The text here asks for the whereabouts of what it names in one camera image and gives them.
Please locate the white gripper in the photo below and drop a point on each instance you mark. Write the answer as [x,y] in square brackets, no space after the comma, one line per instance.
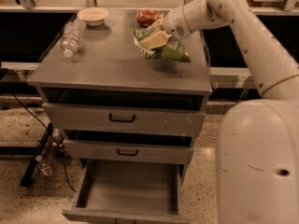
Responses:
[173,22]

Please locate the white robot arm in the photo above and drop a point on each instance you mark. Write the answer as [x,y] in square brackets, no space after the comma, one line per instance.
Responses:
[258,140]

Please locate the red soda can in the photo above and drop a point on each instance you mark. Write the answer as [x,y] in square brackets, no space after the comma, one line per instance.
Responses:
[147,17]

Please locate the clear plastic water bottle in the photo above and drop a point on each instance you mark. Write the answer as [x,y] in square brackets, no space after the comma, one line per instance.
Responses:
[70,41]

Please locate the plastic bottle on floor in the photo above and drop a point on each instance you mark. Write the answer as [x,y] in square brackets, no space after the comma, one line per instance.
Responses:
[45,160]

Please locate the white bowl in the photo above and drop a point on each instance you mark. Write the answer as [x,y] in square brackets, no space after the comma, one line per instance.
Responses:
[93,16]

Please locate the grey drawer cabinet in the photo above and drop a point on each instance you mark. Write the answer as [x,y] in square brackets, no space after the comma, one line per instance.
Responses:
[111,103]

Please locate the grey open bottom drawer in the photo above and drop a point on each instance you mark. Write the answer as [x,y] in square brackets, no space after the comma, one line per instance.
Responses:
[123,192]

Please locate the grey middle drawer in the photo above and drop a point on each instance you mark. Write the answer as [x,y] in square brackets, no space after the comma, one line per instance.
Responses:
[128,152]

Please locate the grey top drawer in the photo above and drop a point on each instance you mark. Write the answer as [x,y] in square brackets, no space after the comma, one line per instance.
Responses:
[124,120]

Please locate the green jalapeno chip bag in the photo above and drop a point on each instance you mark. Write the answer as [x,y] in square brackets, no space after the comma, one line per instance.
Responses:
[174,50]

